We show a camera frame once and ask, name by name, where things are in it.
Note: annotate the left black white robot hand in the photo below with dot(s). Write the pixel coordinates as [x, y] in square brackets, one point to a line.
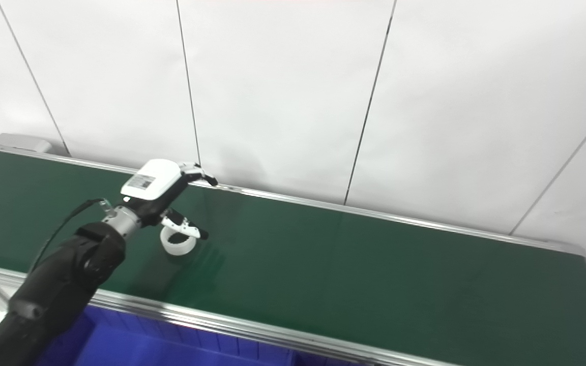
[151, 179]

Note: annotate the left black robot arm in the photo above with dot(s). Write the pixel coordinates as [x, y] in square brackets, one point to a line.
[64, 284]

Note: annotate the grey conveyor end cover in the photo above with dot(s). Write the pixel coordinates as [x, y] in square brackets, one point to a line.
[21, 142]

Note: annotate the blue plastic bin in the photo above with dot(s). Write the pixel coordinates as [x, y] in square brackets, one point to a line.
[318, 360]
[171, 345]

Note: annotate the green conveyor belt aluminium frame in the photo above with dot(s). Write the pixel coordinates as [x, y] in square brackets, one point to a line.
[354, 274]

